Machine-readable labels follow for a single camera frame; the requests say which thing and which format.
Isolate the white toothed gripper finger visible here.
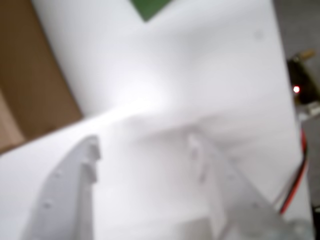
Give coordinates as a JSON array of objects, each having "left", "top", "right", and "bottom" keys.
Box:
[{"left": 21, "top": 134, "right": 101, "bottom": 240}]

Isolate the white smooth gripper finger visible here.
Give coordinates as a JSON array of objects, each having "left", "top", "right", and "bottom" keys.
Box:
[{"left": 186, "top": 132, "right": 289, "bottom": 240}]

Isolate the green cube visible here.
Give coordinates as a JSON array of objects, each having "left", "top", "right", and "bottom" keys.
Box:
[{"left": 129, "top": 0, "right": 176, "bottom": 23}]

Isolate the brown cardboard box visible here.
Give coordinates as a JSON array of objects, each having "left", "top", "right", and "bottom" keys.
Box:
[{"left": 0, "top": 0, "right": 84, "bottom": 156}]

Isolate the black circuit board red LED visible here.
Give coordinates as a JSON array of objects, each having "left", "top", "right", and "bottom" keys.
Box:
[{"left": 286, "top": 48, "right": 320, "bottom": 118}]

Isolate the red black servo cable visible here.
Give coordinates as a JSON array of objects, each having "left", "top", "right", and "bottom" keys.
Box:
[{"left": 273, "top": 128, "right": 312, "bottom": 217}]

